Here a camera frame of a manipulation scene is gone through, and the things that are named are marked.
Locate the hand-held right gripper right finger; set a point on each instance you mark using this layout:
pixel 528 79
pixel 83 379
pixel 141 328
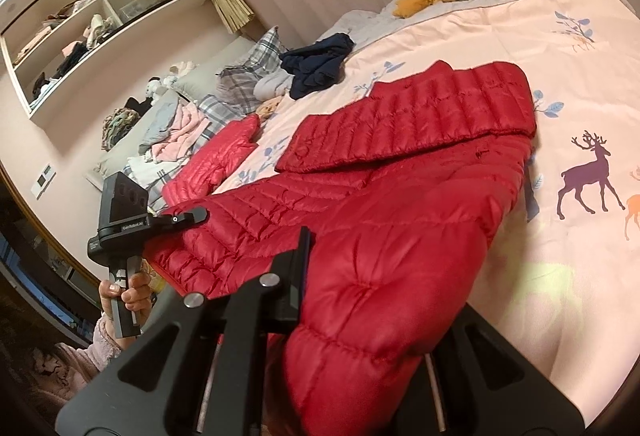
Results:
pixel 500 366

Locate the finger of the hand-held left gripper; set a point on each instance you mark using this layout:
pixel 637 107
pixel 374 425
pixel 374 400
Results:
pixel 182 218

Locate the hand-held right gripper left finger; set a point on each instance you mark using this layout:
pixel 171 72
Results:
pixel 290 281

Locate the person's left forearm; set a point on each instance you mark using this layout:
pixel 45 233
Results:
pixel 90 361

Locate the pink clothes pile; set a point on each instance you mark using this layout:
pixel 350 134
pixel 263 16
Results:
pixel 182 131

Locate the person's left hand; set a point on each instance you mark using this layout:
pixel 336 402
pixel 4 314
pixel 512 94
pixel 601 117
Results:
pixel 137 298

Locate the white cloth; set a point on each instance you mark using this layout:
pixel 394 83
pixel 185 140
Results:
pixel 145 171

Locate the light red down jacket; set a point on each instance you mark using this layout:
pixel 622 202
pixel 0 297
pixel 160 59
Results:
pixel 215 161

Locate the dark patterned bag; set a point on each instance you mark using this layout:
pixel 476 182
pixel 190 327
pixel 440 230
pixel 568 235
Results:
pixel 120 128

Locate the grey garment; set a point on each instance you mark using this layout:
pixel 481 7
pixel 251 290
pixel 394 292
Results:
pixel 160 121

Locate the small plaid pillow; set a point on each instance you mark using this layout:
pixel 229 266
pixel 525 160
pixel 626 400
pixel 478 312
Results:
pixel 217 108

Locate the small orange doll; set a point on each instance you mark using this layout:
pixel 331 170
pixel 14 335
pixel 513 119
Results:
pixel 270 107

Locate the beige plush toy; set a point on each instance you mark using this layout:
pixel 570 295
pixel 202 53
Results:
pixel 182 68

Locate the beige pillow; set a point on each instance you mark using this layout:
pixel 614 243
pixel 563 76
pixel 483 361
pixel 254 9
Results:
pixel 210 71

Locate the grey cloth bundle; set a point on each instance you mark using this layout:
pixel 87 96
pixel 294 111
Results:
pixel 270 86

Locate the large plaid pillow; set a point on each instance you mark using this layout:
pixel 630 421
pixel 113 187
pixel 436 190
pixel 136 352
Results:
pixel 255 61

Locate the navy blue garment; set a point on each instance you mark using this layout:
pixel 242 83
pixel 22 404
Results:
pixel 315 63

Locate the grey bed sheet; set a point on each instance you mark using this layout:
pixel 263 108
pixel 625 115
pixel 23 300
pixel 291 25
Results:
pixel 370 23

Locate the pink printed deer blanket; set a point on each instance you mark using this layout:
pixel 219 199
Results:
pixel 575 91

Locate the white wall switch panel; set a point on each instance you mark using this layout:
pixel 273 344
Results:
pixel 43 181

